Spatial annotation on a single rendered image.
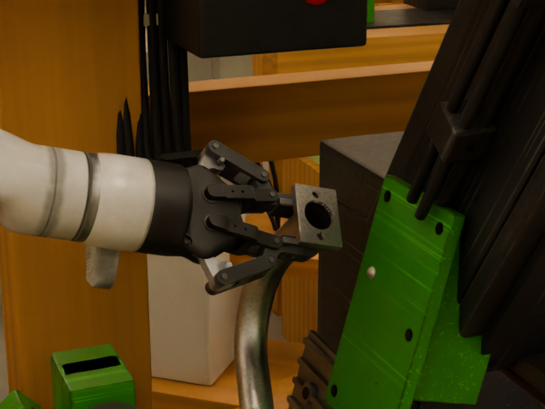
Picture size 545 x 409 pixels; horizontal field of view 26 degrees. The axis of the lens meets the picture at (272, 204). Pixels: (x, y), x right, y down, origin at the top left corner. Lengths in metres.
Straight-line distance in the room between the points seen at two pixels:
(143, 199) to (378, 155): 0.34
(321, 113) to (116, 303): 0.33
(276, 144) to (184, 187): 0.43
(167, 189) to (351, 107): 0.49
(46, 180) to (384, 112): 0.60
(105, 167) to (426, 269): 0.26
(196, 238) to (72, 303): 0.31
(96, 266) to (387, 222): 0.24
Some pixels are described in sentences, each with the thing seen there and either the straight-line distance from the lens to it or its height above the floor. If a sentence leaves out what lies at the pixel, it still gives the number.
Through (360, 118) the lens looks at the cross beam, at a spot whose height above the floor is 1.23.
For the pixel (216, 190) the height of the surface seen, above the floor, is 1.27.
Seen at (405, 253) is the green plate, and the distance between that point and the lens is 0.96.
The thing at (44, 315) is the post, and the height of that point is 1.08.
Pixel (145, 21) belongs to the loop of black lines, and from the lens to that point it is 1.17.
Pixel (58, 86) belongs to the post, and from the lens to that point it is 1.16.
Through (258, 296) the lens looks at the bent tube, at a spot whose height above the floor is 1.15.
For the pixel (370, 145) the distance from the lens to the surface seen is 1.21.
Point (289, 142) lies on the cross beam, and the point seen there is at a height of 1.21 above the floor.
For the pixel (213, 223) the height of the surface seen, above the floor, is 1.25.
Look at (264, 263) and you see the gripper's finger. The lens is 0.96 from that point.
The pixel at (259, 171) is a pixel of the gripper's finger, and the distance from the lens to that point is 0.99.
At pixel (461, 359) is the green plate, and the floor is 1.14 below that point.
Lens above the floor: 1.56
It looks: 18 degrees down
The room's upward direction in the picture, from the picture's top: straight up
